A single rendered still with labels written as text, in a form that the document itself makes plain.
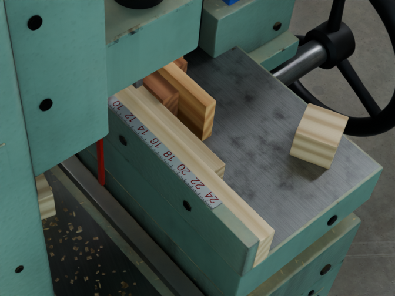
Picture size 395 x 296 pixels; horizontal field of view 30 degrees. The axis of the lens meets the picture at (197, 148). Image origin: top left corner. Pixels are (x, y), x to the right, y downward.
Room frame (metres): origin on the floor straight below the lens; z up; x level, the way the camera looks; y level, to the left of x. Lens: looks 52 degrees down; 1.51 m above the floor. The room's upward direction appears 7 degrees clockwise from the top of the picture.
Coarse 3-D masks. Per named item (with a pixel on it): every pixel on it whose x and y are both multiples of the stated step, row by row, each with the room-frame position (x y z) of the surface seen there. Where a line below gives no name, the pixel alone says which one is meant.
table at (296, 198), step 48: (240, 48) 0.64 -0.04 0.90; (288, 48) 0.68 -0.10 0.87; (240, 96) 0.56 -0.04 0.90; (288, 96) 0.57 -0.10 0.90; (240, 144) 0.49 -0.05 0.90; (288, 144) 0.50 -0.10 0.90; (144, 192) 0.43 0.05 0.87; (240, 192) 0.43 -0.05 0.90; (288, 192) 0.44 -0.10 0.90; (336, 192) 0.44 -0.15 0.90; (192, 240) 0.38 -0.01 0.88; (288, 240) 0.38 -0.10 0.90; (240, 288) 0.34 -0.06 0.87
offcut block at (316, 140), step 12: (312, 108) 0.52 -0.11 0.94; (312, 120) 0.50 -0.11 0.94; (324, 120) 0.51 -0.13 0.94; (336, 120) 0.51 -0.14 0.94; (300, 132) 0.49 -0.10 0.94; (312, 132) 0.49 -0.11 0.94; (324, 132) 0.49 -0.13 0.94; (336, 132) 0.49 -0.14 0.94; (300, 144) 0.48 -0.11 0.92; (312, 144) 0.48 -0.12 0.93; (324, 144) 0.48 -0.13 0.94; (336, 144) 0.48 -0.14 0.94; (300, 156) 0.48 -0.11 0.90; (312, 156) 0.48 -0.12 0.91; (324, 156) 0.47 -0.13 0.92
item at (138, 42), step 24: (168, 0) 0.51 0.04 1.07; (192, 0) 0.52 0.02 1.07; (120, 24) 0.47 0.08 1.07; (144, 24) 0.48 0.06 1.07; (168, 24) 0.50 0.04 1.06; (192, 24) 0.52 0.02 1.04; (120, 48) 0.46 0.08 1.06; (144, 48) 0.48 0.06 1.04; (168, 48) 0.50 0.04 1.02; (192, 48) 0.52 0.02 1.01; (120, 72) 0.46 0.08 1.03; (144, 72) 0.48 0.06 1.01
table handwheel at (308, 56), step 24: (336, 0) 0.76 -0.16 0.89; (384, 0) 0.71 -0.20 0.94; (336, 24) 0.75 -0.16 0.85; (384, 24) 0.70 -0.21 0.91; (312, 48) 0.73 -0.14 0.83; (336, 48) 0.73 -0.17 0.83; (288, 72) 0.68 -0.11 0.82; (312, 96) 0.77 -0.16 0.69; (360, 96) 0.70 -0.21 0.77; (360, 120) 0.70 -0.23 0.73; (384, 120) 0.66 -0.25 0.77
